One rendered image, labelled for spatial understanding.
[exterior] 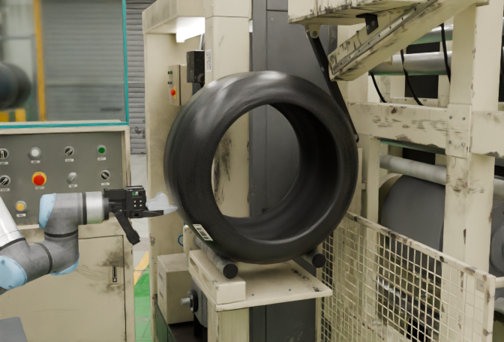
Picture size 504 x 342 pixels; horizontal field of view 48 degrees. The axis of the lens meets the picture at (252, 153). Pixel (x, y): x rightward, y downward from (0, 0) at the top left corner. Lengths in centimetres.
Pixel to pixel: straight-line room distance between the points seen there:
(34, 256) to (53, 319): 81
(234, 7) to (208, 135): 58
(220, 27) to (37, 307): 125
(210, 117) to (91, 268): 98
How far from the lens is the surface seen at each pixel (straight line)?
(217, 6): 193
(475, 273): 144
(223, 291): 165
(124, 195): 161
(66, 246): 162
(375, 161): 213
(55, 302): 233
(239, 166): 196
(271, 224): 193
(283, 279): 186
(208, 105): 155
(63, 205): 158
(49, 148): 224
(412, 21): 159
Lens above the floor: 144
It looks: 7 degrees down
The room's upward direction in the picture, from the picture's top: straight up
